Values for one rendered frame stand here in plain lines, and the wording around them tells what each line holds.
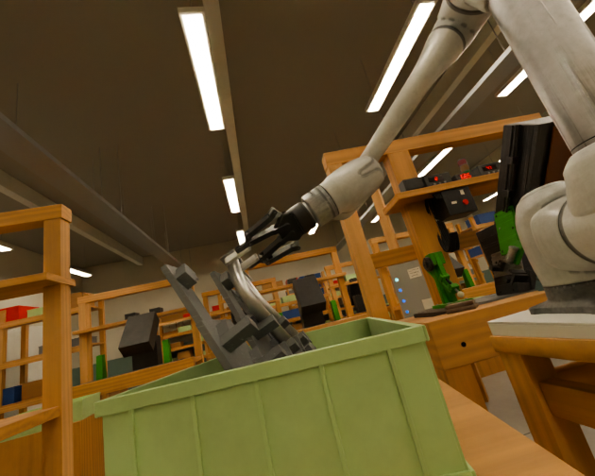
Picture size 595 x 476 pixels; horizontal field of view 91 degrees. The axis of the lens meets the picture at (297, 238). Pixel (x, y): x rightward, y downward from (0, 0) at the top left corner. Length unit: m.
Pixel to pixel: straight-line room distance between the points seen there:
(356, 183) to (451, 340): 0.62
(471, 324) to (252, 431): 0.87
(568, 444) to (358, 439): 0.63
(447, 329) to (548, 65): 0.73
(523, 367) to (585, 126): 0.52
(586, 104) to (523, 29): 0.19
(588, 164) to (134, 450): 0.78
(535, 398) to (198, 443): 0.73
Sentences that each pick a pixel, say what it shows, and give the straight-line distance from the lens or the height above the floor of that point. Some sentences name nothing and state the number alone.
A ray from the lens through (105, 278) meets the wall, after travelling 12.65.
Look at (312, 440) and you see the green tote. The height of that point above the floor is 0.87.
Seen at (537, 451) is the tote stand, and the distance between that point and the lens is 0.51.
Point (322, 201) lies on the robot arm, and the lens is 0.69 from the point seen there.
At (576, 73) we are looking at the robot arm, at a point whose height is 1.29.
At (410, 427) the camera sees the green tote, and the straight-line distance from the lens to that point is 0.39.
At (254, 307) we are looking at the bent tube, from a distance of 0.65.
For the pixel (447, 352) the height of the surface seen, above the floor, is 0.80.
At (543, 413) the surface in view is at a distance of 0.92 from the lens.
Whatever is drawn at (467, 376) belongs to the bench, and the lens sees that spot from 1.13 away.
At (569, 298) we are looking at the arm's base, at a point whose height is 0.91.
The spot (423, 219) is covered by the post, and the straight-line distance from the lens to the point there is 1.85.
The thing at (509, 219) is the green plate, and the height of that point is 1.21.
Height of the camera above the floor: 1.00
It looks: 16 degrees up
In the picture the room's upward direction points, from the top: 14 degrees counter-clockwise
